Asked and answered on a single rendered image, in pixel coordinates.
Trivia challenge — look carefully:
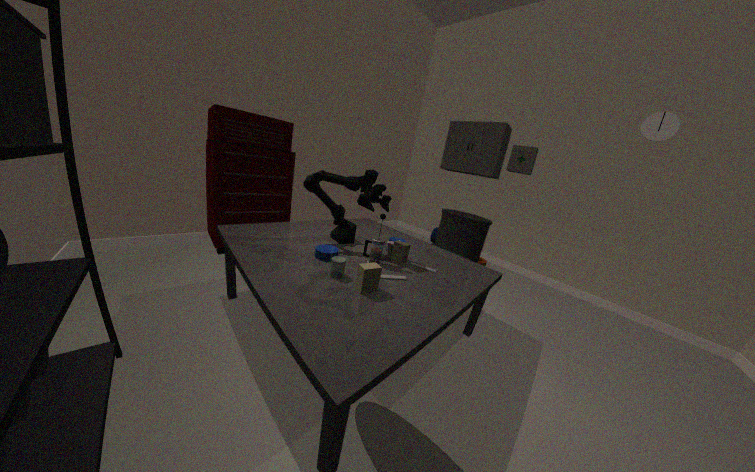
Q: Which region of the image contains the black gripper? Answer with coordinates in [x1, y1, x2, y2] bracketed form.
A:
[357, 187, 391, 212]

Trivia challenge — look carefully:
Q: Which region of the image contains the glass french press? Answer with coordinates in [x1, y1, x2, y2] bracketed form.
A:
[363, 214, 386, 266]

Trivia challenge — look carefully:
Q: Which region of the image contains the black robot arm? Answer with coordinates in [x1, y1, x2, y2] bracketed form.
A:
[304, 170, 386, 231]

